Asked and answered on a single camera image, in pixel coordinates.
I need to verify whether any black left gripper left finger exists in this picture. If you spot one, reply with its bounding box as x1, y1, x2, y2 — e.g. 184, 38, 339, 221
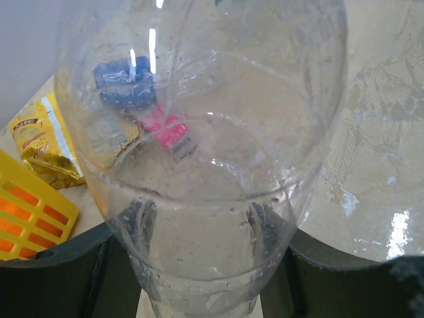
1, 223, 141, 317

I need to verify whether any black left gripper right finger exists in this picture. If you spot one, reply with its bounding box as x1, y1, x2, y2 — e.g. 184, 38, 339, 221
261, 230, 423, 318

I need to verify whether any clear unlabelled plastic bottle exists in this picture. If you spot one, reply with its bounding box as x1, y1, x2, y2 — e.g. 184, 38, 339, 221
55, 1, 347, 317

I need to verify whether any clear bottle blue label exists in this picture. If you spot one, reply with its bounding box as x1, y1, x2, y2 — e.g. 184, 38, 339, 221
93, 56, 156, 110

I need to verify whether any yellow plastic shopping basket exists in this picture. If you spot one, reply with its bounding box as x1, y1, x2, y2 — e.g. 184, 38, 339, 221
1, 151, 79, 261

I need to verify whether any orange item in basket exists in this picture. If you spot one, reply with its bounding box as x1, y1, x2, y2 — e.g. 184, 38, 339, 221
1, 187, 79, 261

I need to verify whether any yellow snack bag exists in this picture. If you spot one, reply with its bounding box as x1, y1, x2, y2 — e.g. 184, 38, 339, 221
7, 91, 139, 189

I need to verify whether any pink cardboard box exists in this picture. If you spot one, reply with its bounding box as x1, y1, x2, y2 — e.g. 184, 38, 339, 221
137, 105, 197, 160

